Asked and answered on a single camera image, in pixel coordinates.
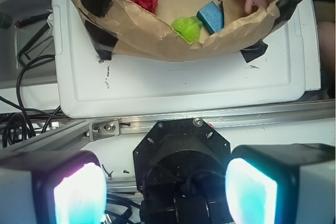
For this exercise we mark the green plush frog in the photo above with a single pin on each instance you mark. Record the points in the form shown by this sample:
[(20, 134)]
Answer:
[(188, 27)]

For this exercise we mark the brown paper bag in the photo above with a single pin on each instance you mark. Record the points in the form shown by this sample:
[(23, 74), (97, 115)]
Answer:
[(122, 27)]

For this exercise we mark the aluminium frame rail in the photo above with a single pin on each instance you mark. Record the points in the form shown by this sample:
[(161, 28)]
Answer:
[(294, 122)]

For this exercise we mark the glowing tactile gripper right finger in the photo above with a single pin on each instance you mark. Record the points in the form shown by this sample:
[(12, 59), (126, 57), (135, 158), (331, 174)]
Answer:
[(284, 183)]

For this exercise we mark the blue wooden block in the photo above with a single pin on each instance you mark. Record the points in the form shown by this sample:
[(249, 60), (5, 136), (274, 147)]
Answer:
[(212, 17)]

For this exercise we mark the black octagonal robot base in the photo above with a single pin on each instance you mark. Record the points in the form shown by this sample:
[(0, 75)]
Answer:
[(180, 168)]

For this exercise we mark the grey equipment case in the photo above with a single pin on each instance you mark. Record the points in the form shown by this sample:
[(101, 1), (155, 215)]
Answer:
[(27, 36)]

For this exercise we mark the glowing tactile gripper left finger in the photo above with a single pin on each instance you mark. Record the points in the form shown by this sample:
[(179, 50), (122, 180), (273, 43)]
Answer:
[(52, 187)]

